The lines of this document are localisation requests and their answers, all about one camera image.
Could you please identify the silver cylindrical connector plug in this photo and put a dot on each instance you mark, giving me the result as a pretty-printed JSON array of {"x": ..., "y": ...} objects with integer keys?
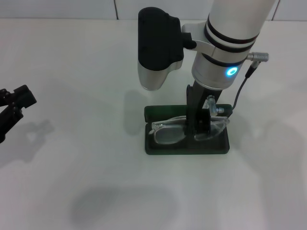
[{"x": 212, "y": 105}]

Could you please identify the green glasses case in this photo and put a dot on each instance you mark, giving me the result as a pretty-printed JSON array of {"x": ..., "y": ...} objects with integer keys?
[{"x": 168, "y": 149}]

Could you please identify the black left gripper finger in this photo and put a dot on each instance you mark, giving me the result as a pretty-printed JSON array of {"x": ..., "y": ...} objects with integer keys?
[
  {"x": 14, "y": 112},
  {"x": 24, "y": 92}
]

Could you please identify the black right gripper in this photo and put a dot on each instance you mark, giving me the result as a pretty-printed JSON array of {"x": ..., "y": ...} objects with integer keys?
[{"x": 199, "y": 98}]

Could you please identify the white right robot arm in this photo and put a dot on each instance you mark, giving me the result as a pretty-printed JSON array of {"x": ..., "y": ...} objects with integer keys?
[{"x": 227, "y": 36}]

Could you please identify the clear white glasses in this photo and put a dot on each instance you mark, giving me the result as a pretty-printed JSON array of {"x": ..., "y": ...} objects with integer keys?
[{"x": 168, "y": 136}]

